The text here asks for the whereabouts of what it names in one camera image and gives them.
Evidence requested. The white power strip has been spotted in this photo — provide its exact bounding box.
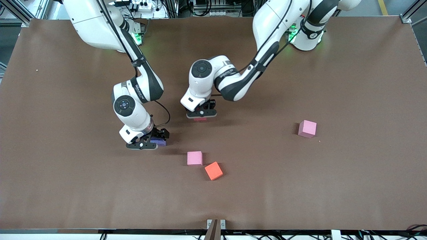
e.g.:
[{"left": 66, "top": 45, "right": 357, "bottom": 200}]
[{"left": 112, "top": 0, "right": 167, "bottom": 19}]

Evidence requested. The aluminium frame profile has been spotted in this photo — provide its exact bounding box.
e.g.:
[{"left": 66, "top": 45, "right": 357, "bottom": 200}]
[
  {"left": 400, "top": 0, "right": 427, "bottom": 67},
  {"left": 0, "top": 0, "right": 50, "bottom": 28}
]

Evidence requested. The silver table edge bracket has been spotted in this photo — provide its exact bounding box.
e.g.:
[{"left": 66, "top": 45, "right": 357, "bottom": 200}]
[{"left": 206, "top": 219, "right": 226, "bottom": 240}]

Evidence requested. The pink foam block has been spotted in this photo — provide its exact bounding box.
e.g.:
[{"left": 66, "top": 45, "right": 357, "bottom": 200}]
[
  {"left": 186, "top": 151, "right": 203, "bottom": 166},
  {"left": 298, "top": 120, "right": 317, "bottom": 139}
]

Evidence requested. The orange foam block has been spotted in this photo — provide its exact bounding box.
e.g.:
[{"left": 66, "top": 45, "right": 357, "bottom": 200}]
[{"left": 204, "top": 161, "right": 224, "bottom": 181}]

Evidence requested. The grey equipment box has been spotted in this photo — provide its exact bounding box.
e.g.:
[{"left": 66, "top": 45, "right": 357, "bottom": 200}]
[{"left": 193, "top": 0, "right": 234, "bottom": 16}]

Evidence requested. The brown table cover mat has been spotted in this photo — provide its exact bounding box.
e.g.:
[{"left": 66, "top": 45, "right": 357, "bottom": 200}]
[{"left": 0, "top": 15, "right": 427, "bottom": 233}]

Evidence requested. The black cable bundle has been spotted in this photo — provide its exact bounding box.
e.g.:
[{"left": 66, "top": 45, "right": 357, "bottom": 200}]
[{"left": 357, "top": 224, "right": 427, "bottom": 240}]

